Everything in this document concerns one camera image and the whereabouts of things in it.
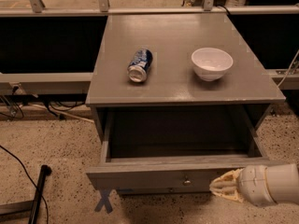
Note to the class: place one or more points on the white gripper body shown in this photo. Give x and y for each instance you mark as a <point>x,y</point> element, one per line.
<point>252,184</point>

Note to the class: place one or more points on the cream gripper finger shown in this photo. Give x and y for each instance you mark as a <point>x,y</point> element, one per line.
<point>228,179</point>
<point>228,193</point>

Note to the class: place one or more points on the grey top drawer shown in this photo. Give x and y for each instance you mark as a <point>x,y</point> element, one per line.
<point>153,149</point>

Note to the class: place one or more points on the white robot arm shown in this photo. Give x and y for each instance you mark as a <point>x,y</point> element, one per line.
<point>282,182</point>

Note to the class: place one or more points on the silver drawer knob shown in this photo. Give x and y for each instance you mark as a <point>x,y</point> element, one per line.
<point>186,181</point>

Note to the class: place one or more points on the white bowl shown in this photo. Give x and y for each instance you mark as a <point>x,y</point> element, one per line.
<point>211,64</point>

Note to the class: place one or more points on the blue tape cross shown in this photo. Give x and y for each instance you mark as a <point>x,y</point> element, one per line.
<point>104,201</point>

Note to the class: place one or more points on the grey wooden cabinet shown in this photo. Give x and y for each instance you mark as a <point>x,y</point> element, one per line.
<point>171,81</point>

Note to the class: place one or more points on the blue soda can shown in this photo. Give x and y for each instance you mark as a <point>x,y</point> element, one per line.
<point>139,66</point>

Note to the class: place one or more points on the grey metal rail frame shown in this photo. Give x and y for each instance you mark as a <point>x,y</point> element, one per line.
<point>42,82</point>

